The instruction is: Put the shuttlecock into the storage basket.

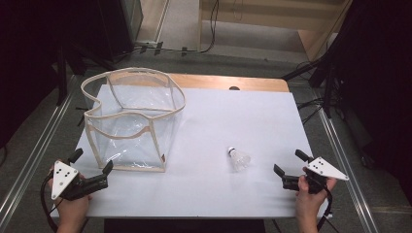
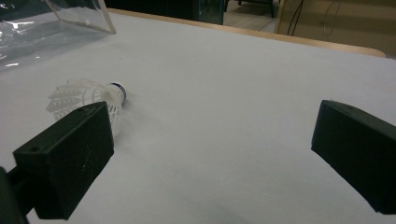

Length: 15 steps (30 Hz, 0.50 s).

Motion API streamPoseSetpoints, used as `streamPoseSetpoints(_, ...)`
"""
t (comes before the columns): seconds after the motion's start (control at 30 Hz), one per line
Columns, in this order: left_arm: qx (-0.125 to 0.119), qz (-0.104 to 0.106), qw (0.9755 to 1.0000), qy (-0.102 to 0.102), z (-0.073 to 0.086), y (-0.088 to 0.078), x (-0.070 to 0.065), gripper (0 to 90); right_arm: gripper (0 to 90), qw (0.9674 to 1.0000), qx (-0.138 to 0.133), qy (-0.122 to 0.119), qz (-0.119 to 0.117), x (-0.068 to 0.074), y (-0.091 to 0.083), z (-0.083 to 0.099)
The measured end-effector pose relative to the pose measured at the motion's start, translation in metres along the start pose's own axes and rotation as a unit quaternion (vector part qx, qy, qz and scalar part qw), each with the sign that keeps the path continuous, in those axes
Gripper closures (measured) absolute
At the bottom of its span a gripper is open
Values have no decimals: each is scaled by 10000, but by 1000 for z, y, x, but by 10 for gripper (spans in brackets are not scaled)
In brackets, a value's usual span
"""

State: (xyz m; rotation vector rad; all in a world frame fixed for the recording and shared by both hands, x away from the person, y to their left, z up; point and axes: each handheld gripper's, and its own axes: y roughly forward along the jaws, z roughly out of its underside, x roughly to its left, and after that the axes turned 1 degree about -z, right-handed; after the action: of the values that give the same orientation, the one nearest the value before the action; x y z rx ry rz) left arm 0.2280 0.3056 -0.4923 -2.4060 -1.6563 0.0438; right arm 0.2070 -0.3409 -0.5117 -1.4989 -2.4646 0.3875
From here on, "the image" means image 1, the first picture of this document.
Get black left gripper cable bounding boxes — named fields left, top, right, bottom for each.
left=40, top=174, right=63, bottom=233

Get black floor cables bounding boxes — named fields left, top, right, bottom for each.
left=295, top=96, right=326, bottom=126

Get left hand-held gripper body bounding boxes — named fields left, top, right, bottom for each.
left=51, top=159, right=110, bottom=202

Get white shuttlecock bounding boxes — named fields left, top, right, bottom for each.
left=226, top=147, right=253, bottom=173

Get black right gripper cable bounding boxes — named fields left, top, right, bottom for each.
left=316, top=184, right=335, bottom=233

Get person's left hand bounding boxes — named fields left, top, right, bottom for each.
left=48, top=159, right=94, bottom=225

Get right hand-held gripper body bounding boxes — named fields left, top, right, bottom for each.
left=281, top=156, right=351, bottom=195

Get white table sheet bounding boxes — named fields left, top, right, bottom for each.
left=51, top=84, right=328, bottom=219

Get metal floor rail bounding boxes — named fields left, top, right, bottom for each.
left=311, top=90, right=381, bottom=233
left=0, top=76, right=81, bottom=225

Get person's right hand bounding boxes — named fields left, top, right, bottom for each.
left=294, top=166, right=338, bottom=222

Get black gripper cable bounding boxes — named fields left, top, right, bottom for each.
left=40, top=174, right=63, bottom=233
left=316, top=184, right=335, bottom=233

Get clear plastic bag beige trim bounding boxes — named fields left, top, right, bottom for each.
left=80, top=66, right=187, bottom=174

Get black stand post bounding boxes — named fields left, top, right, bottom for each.
left=55, top=42, right=70, bottom=107

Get black hanging cable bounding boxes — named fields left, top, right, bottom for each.
left=181, top=0, right=221, bottom=54

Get dark cabinet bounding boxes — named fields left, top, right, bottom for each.
left=96, top=0, right=145, bottom=63

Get black stand legs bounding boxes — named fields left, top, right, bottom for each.
left=281, top=48, right=341, bottom=119

